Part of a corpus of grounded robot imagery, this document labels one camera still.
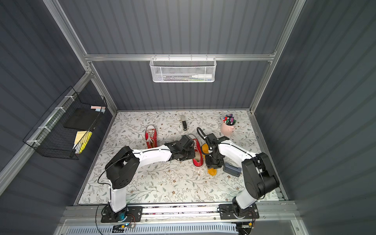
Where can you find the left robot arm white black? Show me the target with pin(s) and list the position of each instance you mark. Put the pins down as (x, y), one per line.
(121, 169)

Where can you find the red canvas sneaker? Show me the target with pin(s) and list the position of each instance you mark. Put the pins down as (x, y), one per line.
(198, 157)
(151, 136)

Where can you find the pink sticky notes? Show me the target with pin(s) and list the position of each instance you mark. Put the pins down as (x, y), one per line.
(99, 108)

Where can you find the aluminium mounting rail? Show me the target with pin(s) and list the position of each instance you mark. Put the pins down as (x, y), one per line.
(207, 212)

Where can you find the yellow notepad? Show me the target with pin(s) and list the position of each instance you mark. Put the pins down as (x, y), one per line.
(81, 140)

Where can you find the pink pen cup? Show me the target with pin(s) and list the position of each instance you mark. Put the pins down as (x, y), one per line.
(227, 130)

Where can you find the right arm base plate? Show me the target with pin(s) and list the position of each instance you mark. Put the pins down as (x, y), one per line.
(232, 211)

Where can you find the grey rectangular box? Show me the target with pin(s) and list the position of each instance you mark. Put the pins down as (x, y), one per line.
(232, 170)

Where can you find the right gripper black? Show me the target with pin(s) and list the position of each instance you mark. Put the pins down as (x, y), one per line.
(213, 160)

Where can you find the white wire mesh basket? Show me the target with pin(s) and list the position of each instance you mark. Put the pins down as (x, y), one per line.
(183, 71)

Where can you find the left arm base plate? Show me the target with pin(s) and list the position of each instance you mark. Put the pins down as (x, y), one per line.
(127, 215)

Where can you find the yellow fleece insole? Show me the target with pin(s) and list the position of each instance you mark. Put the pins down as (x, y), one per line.
(208, 160)

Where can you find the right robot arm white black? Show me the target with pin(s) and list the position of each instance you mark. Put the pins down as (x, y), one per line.
(260, 177)

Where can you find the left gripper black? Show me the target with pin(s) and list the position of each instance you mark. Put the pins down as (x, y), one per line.
(188, 146)

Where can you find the black notebook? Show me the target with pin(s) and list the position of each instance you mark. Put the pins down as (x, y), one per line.
(83, 120)

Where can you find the black wire wall basket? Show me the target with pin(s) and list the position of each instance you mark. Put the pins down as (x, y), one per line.
(66, 132)

